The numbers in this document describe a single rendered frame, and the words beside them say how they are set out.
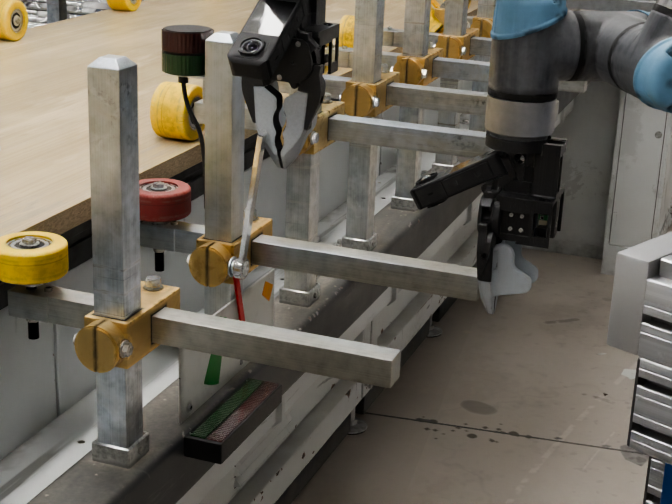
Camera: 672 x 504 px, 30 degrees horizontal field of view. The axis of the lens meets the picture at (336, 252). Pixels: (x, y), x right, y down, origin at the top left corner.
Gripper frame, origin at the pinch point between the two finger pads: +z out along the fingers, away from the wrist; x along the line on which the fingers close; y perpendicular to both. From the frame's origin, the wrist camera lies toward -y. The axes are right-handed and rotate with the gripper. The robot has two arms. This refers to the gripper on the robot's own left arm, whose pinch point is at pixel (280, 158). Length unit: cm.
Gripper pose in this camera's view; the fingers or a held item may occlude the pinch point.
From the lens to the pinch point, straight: 135.4
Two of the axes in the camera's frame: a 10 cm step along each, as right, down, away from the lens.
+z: -0.4, 9.4, 3.5
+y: 3.6, -3.1, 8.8
